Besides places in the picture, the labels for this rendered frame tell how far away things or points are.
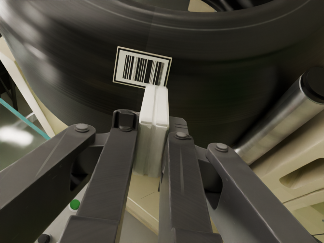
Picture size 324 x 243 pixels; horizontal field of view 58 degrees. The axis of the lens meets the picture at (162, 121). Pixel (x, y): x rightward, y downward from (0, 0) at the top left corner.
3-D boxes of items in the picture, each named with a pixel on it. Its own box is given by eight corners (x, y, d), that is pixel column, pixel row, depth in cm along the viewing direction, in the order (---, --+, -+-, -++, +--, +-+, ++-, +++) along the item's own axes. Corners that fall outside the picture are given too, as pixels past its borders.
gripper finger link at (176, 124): (166, 156, 13) (234, 166, 13) (166, 114, 17) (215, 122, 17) (161, 185, 13) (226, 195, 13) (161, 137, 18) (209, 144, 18)
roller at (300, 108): (211, 168, 63) (224, 155, 65) (227, 184, 62) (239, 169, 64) (296, 79, 32) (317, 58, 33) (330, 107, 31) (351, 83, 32)
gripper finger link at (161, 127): (154, 123, 14) (169, 126, 14) (157, 85, 20) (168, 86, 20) (145, 177, 15) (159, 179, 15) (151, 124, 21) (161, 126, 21)
